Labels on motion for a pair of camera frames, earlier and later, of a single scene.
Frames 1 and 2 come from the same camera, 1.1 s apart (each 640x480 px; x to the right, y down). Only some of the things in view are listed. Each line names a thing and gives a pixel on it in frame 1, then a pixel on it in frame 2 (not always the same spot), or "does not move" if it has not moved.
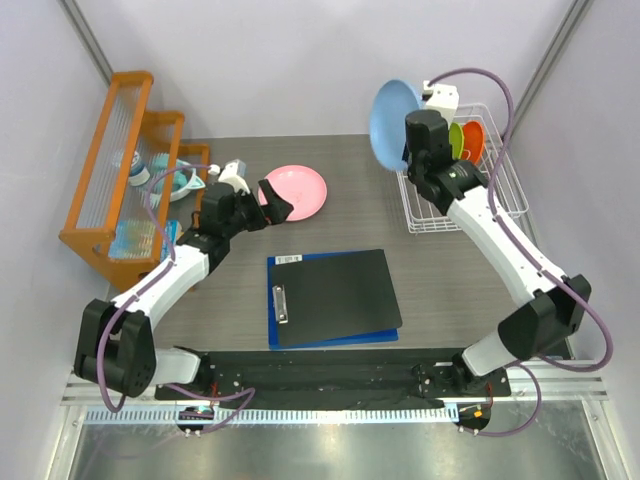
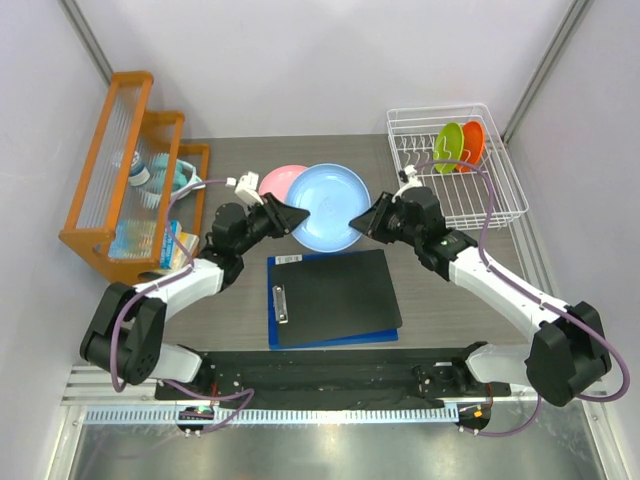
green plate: (456, 138) does not move
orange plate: (473, 142) does not move
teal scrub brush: (160, 164) does not move
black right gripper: (406, 156) → (371, 221)
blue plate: (391, 102) → (334, 194)
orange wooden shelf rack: (139, 189) does not move
